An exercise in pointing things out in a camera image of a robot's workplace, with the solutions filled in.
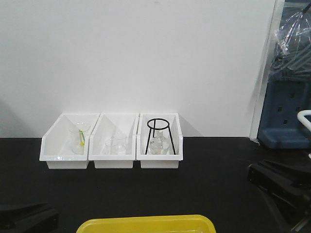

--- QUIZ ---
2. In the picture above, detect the blue pegboard drying rack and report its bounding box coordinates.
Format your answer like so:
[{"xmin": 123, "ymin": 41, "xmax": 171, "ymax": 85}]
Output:
[{"xmin": 257, "ymin": 81, "xmax": 311, "ymax": 149}]

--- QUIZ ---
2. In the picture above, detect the white bin left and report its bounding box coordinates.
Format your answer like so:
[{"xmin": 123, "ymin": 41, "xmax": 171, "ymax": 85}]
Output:
[{"xmin": 39, "ymin": 113, "xmax": 100, "ymax": 169}]

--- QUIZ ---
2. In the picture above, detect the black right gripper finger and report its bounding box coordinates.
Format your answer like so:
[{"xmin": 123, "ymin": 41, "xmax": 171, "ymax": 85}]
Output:
[{"xmin": 247, "ymin": 160, "xmax": 311, "ymax": 222}]

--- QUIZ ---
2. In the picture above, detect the white bin middle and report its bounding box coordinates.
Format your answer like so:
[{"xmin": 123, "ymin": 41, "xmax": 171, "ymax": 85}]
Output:
[{"xmin": 88, "ymin": 113, "xmax": 139, "ymax": 169}]

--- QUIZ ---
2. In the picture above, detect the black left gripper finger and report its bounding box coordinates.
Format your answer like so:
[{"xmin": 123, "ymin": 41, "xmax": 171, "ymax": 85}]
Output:
[{"xmin": 0, "ymin": 203, "xmax": 59, "ymax": 233}]

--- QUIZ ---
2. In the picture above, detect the glass beaker with yellow straw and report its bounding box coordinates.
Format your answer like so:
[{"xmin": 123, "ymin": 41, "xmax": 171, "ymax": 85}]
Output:
[{"xmin": 69, "ymin": 122, "xmax": 90, "ymax": 155}]

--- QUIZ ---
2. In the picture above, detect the yellow plastic tray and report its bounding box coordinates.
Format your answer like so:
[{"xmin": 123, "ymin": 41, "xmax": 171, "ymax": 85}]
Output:
[{"xmin": 77, "ymin": 215, "xmax": 216, "ymax": 233}]

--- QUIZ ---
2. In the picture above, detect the white bin right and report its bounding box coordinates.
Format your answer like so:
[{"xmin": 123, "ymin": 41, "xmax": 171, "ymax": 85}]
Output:
[{"xmin": 136, "ymin": 113, "xmax": 183, "ymax": 169}]

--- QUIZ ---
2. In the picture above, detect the clear glass flask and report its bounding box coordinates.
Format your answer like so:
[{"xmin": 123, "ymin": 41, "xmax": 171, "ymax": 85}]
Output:
[{"xmin": 149, "ymin": 131, "xmax": 170, "ymax": 155}]

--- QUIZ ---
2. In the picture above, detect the clear glass beaker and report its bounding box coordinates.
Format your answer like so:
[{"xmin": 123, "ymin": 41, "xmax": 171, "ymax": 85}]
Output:
[{"xmin": 104, "ymin": 133, "xmax": 127, "ymax": 155}]

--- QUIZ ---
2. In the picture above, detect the plastic bag with black items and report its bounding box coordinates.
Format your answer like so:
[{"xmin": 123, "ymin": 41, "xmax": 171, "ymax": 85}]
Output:
[{"xmin": 269, "ymin": 0, "xmax": 311, "ymax": 82}]

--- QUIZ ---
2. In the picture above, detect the white bin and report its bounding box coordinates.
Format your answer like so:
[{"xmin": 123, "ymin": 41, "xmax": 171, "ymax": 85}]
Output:
[
  {"xmin": 136, "ymin": 113, "xmax": 183, "ymax": 169},
  {"xmin": 39, "ymin": 113, "xmax": 100, "ymax": 169},
  {"xmin": 88, "ymin": 113, "xmax": 139, "ymax": 169}
]

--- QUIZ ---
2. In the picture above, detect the white lab faucet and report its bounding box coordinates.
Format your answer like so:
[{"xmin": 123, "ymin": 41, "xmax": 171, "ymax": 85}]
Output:
[{"xmin": 297, "ymin": 110, "xmax": 311, "ymax": 131}]

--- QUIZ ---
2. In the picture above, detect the black wire tripod stand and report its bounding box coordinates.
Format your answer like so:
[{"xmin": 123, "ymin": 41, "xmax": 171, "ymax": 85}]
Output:
[{"xmin": 145, "ymin": 118, "xmax": 176, "ymax": 155}]

